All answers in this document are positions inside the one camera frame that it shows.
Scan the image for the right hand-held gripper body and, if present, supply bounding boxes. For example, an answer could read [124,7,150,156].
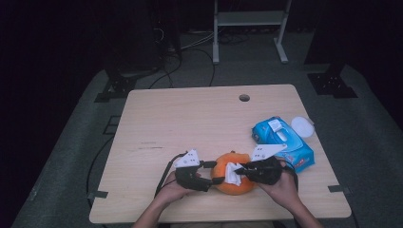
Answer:
[245,143,288,186]

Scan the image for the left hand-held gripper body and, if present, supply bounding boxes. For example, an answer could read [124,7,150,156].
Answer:
[173,148,213,193]

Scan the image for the orange plush toy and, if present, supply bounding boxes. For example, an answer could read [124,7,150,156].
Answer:
[210,150,258,196]

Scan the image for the blue wet wipes pack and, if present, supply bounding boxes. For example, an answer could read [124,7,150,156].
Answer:
[251,116,316,174]

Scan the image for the person's left hand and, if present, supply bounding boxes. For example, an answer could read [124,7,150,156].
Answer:
[154,170,203,207]

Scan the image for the person's right hand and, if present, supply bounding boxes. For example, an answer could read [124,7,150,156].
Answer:
[258,161,302,213]

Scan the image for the white round lid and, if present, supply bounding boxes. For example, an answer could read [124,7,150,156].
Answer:
[291,115,317,138]

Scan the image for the black tape piece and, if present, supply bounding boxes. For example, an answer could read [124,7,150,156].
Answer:
[327,184,351,194]
[87,190,109,200]

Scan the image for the black stand base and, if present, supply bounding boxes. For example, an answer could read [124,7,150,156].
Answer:
[307,61,359,99]
[94,63,160,104]

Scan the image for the white metal stand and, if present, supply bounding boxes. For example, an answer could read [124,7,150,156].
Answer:
[212,0,293,65]

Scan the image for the left hand-held gripper cable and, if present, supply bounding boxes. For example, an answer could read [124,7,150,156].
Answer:
[154,151,189,199]

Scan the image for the hand-held gripper cable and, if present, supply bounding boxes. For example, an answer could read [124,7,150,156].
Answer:
[154,151,189,199]
[281,160,300,193]

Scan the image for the right hand-held gripper cable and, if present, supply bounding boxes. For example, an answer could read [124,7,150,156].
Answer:
[281,160,300,193]

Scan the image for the thin black floor cable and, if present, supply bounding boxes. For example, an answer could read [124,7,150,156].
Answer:
[86,135,115,203]

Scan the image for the white floor cables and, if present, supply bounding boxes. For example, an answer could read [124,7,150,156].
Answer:
[177,30,217,52]

